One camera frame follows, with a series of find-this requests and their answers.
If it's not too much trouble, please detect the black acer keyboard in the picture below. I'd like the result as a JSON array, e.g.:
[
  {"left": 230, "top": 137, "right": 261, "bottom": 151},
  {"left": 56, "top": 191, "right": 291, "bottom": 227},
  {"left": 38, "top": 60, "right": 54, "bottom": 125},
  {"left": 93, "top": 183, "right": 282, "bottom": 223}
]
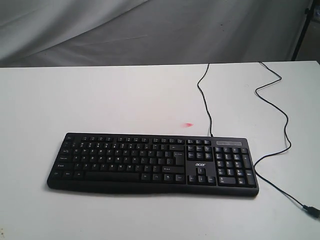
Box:
[{"left": 47, "top": 133, "right": 259, "bottom": 197}]

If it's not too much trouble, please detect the grey backdrop cloth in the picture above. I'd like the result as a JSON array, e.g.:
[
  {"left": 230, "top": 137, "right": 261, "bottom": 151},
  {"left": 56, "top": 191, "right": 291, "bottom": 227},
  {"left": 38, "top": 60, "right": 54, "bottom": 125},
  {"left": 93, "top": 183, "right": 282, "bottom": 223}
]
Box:
[{"left": 0, "top": 0, "right": 314, "bottom": 67}]

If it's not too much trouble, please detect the black usb plug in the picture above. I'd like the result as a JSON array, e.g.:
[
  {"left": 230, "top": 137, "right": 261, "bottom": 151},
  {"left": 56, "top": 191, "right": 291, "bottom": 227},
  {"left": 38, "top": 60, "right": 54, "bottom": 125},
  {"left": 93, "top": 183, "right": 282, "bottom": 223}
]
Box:
[{"left": 302, "top": 205, "right": 320, "bottom": 219}]

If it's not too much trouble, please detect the black keyboard cable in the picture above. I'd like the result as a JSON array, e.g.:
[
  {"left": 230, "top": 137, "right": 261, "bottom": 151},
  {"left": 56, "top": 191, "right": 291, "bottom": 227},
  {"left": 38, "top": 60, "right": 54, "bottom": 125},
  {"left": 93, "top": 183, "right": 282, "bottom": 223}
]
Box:
[{"left": 197, "top": 61, "right": 306, "bottom": 208}]

